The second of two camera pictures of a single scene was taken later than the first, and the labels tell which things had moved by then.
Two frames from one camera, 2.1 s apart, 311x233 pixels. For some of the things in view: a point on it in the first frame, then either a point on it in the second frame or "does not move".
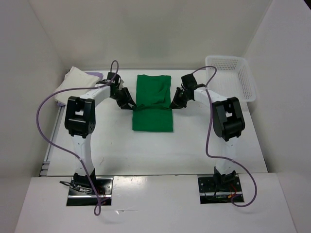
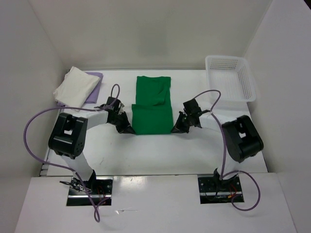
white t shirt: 75,78 does not move
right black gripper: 175,103 to 178,124
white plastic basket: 233,78 does not move
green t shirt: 153,111 does not move
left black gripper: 127,97 to 126,125
